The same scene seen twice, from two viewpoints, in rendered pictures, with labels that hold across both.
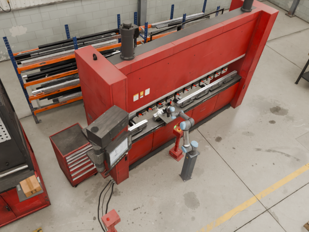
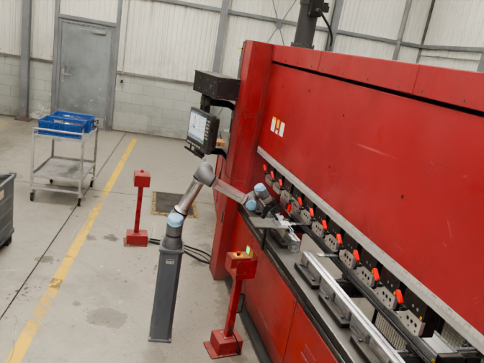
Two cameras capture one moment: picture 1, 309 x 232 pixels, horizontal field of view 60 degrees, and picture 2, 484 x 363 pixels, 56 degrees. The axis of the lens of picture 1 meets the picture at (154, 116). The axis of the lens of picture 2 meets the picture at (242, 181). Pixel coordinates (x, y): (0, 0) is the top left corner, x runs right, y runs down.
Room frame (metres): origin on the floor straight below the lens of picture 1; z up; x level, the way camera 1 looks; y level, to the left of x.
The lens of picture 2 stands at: (4.30, -3.28, 2.25)
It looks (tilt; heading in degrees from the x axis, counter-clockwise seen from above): 16 degrees down; 115
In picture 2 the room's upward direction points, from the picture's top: 10 degrees clockwise
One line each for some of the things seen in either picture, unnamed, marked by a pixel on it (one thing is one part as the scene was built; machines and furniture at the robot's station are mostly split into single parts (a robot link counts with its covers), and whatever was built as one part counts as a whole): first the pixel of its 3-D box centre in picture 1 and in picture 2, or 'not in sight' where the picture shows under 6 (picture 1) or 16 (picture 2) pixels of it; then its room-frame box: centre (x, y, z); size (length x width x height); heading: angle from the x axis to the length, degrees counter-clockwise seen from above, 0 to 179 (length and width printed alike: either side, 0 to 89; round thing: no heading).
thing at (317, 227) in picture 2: (186, 87); (324, 222); (3.65, -0.52, 1.26); 0.15 x 0.09 x 0.17; 133
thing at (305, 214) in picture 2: (178, 92); (311, 210); (3.51, -0.37, 1.26); 0.15 x 0.09 x 0.17; 133
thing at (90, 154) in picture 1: (103, 152); (219, 153); (2.18, 0.68, 1.17); 0.40 x 0.24 x 0.07; 133
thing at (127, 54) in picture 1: (130, 37); (314, 19); (2.99, 0.38, 2.53); 0.33 x 0.25 x 0.47; 133
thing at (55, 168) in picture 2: not in sight; (65, 158); (-0.18, 0.92, 0.47); 0.90 x 0.66 x 0.95; 124
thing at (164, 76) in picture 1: (193, 63); (346, 153); (3.70, -0.57, 1.74); 3.00 x 0.08 x 0.80; 133
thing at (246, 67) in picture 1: (237, 56); not in sight; (4.93, -1.65, 1.15); 0.85 x 0.25 x 2.30; 43
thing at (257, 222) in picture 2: (165, 116); (268, 222); (3.15, -0.19, 1.00); 0.26 x 0.18 x 0.01; 43
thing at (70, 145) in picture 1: (76, 157); not in sight; (2.50, 1.25, 0.50); 0.50 x 0.50 x 1.00; 43
